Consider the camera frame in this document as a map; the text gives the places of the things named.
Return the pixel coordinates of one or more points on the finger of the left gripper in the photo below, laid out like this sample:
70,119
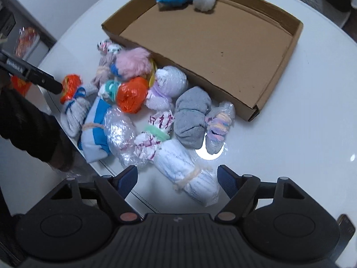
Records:
45,80

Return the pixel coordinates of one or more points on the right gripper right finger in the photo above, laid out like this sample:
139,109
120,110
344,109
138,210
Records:
241,191

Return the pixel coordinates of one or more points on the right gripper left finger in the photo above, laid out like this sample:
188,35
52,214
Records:
113,192

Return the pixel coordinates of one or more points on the light blue and blue sock roll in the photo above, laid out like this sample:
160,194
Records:
93,140

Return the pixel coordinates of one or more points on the grey sock bundle blue tie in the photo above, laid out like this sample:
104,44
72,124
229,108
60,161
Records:
76,109

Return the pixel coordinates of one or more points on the clear plastic bundle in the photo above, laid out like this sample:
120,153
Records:
121,133

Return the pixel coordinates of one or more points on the white knit sock roll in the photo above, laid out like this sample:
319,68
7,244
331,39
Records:
187,175

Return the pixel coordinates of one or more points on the mauve sock bundle yellow band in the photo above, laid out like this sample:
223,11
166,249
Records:
103,73

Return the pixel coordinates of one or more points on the pastel striped socks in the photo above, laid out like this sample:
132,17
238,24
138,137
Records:
218,122

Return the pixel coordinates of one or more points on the white purple sock green scrunchie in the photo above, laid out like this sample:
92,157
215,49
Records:
157,131

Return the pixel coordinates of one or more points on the orange plastic bundle yellow tie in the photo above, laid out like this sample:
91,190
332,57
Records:
132,94

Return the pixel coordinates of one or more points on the fluffy pink blue sock bundle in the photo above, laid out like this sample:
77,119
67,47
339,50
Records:
132,63

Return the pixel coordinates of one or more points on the bubble lilac sock bundle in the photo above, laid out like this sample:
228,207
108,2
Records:
169,83

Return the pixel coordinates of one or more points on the white sock teal scrunchie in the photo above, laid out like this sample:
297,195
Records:
108,91

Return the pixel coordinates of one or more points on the white green patterned sock bundle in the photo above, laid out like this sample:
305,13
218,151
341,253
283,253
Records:
108,46

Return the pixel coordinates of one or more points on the red snack packet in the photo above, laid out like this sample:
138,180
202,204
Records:
27,40

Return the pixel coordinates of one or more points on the shallow cardboard box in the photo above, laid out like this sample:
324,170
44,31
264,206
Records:
237,52

